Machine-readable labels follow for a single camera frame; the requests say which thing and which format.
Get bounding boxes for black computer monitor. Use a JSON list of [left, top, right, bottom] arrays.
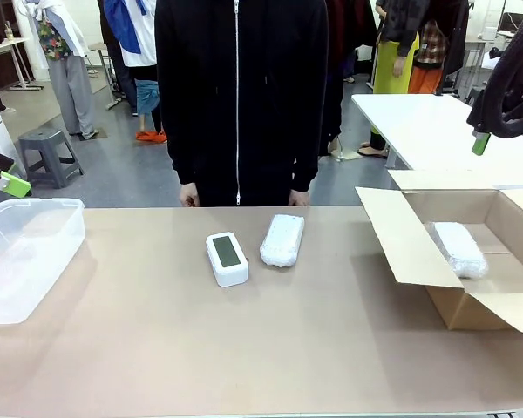
[[500, 11, 523, 33]]

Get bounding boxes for white workstation desk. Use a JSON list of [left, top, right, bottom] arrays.
[[461, 29, 518, 88]]

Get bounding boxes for person's left hand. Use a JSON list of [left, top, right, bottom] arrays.
[[289, 188, 311, 208]]

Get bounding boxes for brown cardboard box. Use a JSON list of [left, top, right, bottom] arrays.
[[355, 169, 523, 336]]

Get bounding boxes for white desk with metal legs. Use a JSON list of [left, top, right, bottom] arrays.
[[0, 36, 45, 93]]

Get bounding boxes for clear plastic storage container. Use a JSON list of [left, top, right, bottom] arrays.
[[0, 198, 87, 326]]

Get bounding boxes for bubble-wrapped clock, printed label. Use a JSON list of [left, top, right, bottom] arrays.
[[259, 213, 306, 269]]

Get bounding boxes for person's right hand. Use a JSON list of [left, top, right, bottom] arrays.
[[178, 182, 200, 208]]

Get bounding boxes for mannequin in dark red clothing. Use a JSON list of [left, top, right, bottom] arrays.
[[329, 0, 378, 50]]

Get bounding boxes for mannequin floral shirt grey trousers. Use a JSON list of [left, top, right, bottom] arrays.
[[12, 0, 100, 141]]

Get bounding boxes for mannequin in yellow skirt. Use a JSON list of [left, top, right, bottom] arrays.
[[357, 0, 422, 158]]

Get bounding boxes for mannequin blue white jacket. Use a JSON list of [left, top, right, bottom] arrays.
[[98, 0, 165, 134]]

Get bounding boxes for person in blue jeans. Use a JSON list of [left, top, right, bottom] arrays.
[[342, 48, 359, 84]]

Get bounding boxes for person in black zip hoodie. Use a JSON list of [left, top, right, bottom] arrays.
[[153, 0, 332, 208]]

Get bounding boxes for small grey-legged table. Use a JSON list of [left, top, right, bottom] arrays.
[[88, 40, 128, 111]]

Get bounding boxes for grey plastic stool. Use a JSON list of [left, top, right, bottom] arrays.
[[17, 128, 85, 190], [465, 85, 490, 108]]

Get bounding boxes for hanging dark coat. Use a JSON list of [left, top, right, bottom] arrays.
[[442, 0, 471, 76]]

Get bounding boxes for orange shoes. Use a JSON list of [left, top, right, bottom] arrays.
[[135, 130, 167, 145]]

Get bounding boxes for mannequin plaid shirt orange trousers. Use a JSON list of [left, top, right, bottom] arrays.
[[407, 19, 451, 95]]

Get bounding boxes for bubble-wrapped clock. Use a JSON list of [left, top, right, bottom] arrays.
[[259, 213, 306, 269], [426, 220, 490, 280]]

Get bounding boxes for unwrapped white digital clock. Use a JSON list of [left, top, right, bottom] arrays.
[[205, 232, 249, 288]]

